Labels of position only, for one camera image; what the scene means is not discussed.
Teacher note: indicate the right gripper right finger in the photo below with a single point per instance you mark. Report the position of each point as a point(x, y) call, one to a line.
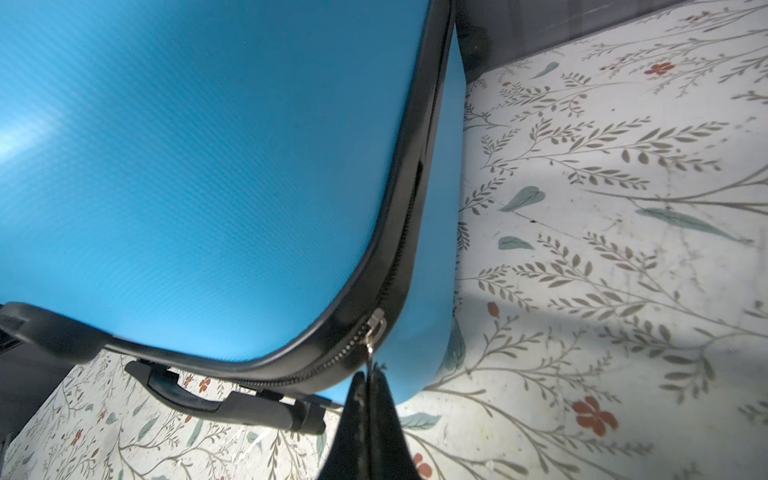
point(388, 455)

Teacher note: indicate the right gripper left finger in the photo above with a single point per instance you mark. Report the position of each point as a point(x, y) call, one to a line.
point(348, 458)

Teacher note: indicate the blue hard-shell suitcase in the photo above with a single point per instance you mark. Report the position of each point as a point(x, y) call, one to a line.
point(250, 199)

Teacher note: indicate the floral table cloth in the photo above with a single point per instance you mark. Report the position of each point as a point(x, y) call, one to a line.
point(609, 315)

